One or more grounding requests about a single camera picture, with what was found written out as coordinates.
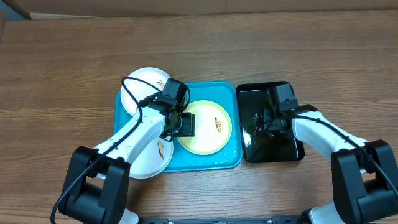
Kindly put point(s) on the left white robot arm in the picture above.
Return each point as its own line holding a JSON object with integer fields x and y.
{"x": 97, "y": 180}

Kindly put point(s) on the yellow-rimmed plate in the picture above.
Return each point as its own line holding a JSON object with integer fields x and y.
{"x": 207, "y": 140}

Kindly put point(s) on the white plate lower left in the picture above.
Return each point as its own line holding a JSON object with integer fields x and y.
{"x": 149, "y": 163}

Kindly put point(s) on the black water tray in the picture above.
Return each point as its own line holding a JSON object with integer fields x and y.
{"x": 257, "y": 149}

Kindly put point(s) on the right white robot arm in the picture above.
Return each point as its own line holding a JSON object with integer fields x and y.
{"x": 364, "y": 173}

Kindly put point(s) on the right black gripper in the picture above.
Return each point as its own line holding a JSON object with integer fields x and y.
{"x": 268, "y": 126}

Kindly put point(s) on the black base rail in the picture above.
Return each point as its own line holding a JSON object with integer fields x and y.
{"x": 278, "y": 219}

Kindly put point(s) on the brown food smear lower plate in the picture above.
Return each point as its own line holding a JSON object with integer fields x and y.
{"x": 160, "y": 149}

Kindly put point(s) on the teal plastic tray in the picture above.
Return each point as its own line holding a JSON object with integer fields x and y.
{"x": 224, "y": 94}

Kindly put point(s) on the white plate upper left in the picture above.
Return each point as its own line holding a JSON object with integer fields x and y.
{"x": 139, "y": 90}

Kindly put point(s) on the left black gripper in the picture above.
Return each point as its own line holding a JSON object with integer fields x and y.
{"x": 188, "y": 126}

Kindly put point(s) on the brown food smear on yellow plate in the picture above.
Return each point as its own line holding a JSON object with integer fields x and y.
{"x": 218, "y": 125}

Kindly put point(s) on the white plate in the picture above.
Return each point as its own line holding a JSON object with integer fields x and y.
{"x": 149, "y": 163}
{"x": 139, "y": 90}

